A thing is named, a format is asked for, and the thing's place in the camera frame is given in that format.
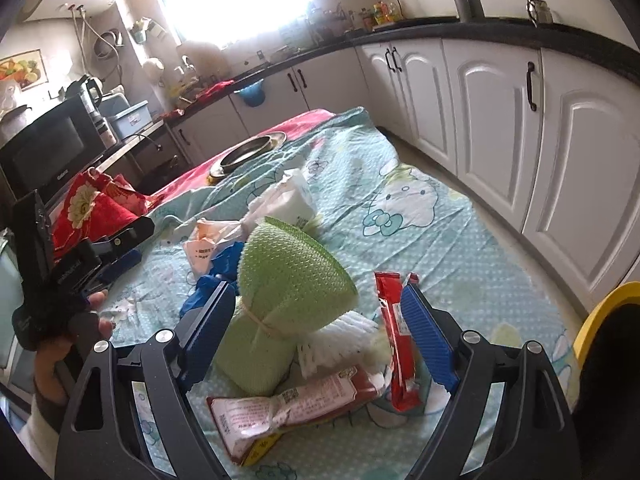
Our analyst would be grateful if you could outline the red blanket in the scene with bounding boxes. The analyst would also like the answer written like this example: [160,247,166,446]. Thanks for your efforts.
[150,107,336,196]

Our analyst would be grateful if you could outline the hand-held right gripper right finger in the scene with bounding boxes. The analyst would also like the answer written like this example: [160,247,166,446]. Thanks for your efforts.
[400,282,583,480]

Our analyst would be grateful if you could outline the green foam net sleeve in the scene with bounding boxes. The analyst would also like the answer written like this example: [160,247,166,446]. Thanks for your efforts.
[214,216,360,397]

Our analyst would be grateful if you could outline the black microwave oven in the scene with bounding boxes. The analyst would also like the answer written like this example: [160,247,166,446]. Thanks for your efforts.
[0,94,118,198]

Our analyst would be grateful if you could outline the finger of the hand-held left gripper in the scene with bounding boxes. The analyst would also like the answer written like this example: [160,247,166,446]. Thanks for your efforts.
[92,216,156,261]
[80,249,143,293]

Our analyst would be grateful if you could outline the red and yellow snack packet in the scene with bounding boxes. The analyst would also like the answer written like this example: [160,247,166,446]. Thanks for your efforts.
[206,364,386,467]

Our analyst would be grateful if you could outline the white kitchen cabinets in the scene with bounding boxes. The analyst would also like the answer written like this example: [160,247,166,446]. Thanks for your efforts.
[170,35,640,311]

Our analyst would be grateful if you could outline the light blue cartoon bedsheet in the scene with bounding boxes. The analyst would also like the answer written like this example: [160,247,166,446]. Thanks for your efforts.
[95,106,591,480]

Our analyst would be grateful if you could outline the dark cooking pot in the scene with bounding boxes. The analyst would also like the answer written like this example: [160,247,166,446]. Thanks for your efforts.
[0,105,31,143]

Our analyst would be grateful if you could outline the framed fruit picture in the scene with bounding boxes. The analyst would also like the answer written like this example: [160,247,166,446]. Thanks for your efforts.
[0,49,42,92]

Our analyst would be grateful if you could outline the red stick snack wrapper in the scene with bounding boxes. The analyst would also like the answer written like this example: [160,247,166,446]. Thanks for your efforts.
[374,271,421,413]

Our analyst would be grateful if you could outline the yellow rimmed trash bin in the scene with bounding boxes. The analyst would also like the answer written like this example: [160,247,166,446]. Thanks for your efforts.
[572,280,640,441]

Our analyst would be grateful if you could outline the round metal pan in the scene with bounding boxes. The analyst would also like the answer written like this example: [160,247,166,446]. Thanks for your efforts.
[209,131,287,177]

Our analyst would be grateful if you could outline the white plastic bag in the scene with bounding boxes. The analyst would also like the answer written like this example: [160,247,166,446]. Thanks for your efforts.
[242,169,326,233]

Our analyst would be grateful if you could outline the person's left hand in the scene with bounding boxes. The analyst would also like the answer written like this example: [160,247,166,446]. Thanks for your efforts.
[32,292,115,406]

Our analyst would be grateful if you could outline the pale blue storage box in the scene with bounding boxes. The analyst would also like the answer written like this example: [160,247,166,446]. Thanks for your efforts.
[100,100,151,141]

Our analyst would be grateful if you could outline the white printed paper wrapper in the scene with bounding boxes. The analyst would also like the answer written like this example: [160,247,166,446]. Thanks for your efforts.
[182,219,251,278]

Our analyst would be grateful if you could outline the red flowered cloth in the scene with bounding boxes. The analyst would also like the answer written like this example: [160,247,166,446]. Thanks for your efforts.
[52,167,151,256]

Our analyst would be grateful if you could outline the grey metal cup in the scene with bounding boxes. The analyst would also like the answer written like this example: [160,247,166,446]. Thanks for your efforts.
[452,0,483,23]

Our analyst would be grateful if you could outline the blue plastic basin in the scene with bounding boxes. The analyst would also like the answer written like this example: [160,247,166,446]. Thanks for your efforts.
[232,80,266,108]

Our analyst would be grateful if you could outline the blue plastic bag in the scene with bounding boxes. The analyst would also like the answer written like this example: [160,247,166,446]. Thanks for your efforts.
[179,241,248,318]

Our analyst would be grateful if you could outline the white foam net sleeve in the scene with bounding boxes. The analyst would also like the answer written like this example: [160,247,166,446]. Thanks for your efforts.
[296,310,396,381]

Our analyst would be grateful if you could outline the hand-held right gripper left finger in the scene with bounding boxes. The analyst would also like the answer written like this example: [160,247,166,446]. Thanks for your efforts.
[54,280,241,480]

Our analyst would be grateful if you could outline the black electric kettle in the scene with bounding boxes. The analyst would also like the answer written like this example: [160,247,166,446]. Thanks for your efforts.
[65,74,106,116]

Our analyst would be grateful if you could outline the person's left forearm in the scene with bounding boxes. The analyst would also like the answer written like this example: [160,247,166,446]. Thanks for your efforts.
[10,394,65,478]

